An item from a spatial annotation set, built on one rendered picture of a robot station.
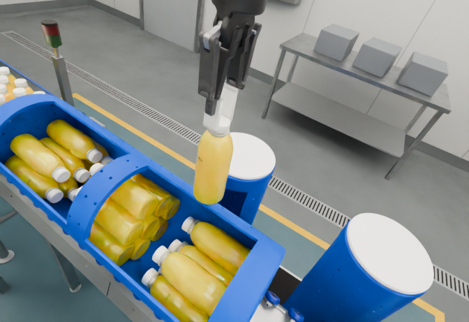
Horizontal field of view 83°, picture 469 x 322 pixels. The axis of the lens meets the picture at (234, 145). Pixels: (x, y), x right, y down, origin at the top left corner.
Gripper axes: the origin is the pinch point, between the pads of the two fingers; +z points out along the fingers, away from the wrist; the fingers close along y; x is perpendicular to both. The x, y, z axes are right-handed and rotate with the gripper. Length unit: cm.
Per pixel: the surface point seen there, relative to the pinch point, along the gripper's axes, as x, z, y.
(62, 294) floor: 68, 148, -21
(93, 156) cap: 40, 36, -2
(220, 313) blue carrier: -16.9, 30.0, -15.7
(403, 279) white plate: -54, 46, 30
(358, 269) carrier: -43, 49, 26
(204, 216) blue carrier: 3.3, 43.4, 6.9
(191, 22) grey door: 257, 102, 303
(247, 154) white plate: 10, 45, 44
